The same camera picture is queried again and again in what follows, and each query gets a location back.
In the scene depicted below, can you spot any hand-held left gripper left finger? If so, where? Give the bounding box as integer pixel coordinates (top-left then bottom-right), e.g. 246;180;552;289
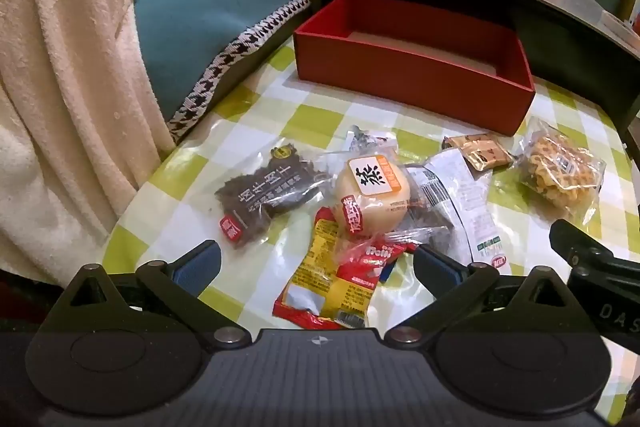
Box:
37;240;252;351

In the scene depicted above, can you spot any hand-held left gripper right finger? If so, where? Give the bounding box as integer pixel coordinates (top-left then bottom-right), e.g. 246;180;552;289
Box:
384;244;598;351

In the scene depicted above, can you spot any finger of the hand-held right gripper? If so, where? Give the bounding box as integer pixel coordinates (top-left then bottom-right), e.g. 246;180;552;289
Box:
549;219;615;266

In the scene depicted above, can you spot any red label clear packet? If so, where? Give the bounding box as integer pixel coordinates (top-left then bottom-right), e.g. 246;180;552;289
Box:
335;232;418;293

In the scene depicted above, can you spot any white backed snack packet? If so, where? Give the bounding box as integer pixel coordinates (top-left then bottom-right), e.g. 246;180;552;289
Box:
405;149;506;270

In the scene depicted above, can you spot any beef jerky packet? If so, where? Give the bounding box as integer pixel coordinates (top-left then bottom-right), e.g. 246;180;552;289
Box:
214;146;333;250

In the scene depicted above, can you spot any round pastry packet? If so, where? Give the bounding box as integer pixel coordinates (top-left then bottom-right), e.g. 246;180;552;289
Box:
320;124;416;253

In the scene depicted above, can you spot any red yellow snack packet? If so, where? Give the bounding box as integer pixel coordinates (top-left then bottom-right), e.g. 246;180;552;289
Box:
272;207;381;330

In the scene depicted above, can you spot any gold snack packet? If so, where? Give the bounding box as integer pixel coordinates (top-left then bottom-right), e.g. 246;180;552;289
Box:
459;141;516;172

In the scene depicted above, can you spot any red cardboard box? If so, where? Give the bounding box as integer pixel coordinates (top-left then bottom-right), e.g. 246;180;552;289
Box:
293;0;537;136

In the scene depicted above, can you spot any waffle packet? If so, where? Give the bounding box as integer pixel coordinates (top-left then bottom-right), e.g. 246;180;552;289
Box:
515;117;607;208

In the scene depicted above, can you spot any green white checked tablecloth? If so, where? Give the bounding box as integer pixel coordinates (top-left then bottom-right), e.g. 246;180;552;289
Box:
102;44;640;423

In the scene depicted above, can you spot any cream towel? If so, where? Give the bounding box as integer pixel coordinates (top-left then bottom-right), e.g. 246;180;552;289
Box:
0;0;176;285

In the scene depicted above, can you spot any teal houndstooth trimmed sofa cover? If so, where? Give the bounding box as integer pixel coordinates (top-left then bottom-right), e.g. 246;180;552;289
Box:
127;0;376;148

